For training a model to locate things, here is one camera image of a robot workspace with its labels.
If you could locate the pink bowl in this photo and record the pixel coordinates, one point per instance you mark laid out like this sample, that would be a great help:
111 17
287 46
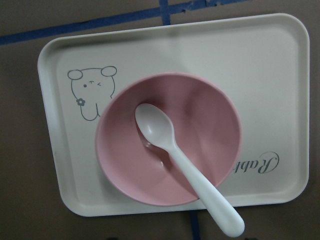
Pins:
207 129

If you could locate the cream rabbit tray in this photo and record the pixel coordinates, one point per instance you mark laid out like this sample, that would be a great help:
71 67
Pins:
261 62

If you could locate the white plastic spoon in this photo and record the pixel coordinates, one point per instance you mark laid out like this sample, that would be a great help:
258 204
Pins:
158 129

